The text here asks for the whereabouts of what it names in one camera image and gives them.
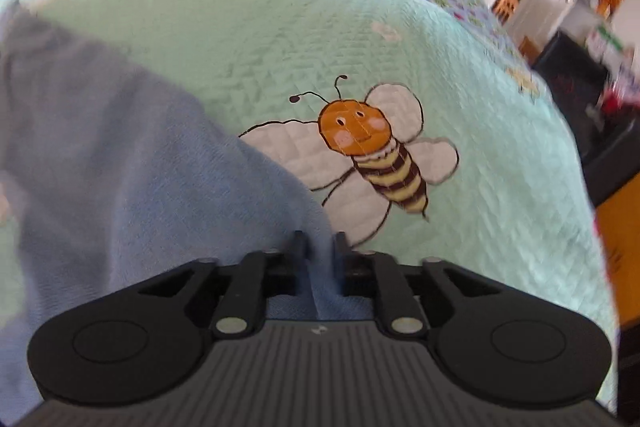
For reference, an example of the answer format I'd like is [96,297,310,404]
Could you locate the green quilted bee bedspread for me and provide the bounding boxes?
[0,0,618,413]

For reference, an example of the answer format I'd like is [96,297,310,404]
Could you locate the black chair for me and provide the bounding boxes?
[532,30,639,206]

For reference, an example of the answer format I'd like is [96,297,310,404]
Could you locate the blue fleece pants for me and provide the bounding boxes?
[1,4,371,425]

